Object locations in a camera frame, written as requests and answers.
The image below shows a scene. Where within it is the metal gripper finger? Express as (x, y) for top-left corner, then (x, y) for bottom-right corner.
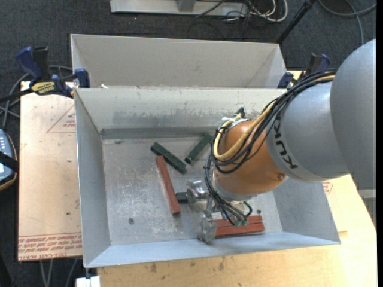
(197, 210), (218, 245)
(186, 177), (209, 205)

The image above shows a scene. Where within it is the red-brown flat block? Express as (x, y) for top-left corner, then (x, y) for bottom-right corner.
(213, 215), (266, 239)
(155, 155), (181, 215)

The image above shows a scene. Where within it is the grey metal bin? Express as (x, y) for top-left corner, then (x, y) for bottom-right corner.
(70, 33), (342, 269)

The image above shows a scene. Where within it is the brown cardboard board red print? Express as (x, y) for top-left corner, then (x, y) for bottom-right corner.
(17, 81), (83, 262)

